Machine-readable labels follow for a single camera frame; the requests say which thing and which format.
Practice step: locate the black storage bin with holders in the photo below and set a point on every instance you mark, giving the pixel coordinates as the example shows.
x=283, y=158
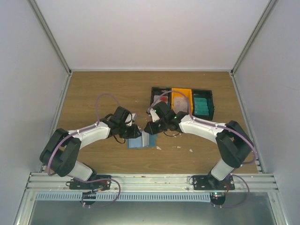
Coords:
x=209, y=96

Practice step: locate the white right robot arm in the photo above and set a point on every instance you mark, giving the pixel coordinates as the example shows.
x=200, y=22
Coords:
x=233, y=143

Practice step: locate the pink white card stack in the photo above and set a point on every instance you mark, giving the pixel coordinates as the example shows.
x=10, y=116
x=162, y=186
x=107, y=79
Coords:
x=180, y=104

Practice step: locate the aluminium mounting rail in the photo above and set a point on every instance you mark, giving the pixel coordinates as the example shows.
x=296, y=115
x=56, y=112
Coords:
x=260, y=182

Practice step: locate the black storage bin with cards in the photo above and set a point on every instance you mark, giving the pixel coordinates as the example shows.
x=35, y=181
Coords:
x=162, y=108

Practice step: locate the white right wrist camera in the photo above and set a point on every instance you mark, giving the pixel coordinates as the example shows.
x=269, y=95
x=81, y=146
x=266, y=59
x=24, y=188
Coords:
x=154, y=115

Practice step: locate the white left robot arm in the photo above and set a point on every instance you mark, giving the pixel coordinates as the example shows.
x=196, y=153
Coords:
x=61, y=152

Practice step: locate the grey slotted cable duct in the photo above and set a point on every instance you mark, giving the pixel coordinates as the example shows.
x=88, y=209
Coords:
x=127, y=196

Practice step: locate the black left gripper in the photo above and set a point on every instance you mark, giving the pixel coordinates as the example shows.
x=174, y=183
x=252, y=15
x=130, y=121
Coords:
x=133, y=134

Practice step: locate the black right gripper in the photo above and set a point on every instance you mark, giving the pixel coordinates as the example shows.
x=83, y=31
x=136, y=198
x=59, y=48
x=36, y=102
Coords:
x=152, y=130

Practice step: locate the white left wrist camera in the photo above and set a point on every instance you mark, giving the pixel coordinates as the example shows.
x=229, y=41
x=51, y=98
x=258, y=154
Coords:
x=130, y=119

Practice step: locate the teal card holder stack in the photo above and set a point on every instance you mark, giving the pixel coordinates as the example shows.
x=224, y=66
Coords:
x=201, y=106

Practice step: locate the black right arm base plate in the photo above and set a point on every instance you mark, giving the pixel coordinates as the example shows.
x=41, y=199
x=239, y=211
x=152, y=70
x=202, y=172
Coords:
x=218, y=190

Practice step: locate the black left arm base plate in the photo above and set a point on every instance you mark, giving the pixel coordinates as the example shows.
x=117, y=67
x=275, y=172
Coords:
x=90, y=189

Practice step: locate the red white card stack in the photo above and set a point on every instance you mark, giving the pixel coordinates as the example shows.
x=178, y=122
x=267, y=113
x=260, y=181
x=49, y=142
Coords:
x=158, y=98

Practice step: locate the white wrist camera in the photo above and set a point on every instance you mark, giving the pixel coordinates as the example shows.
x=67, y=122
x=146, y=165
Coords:
x=154, y=115
x=130, y=119

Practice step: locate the teal leather card holder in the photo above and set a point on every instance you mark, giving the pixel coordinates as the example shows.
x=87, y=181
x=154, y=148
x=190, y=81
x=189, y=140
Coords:
x=144, y=141

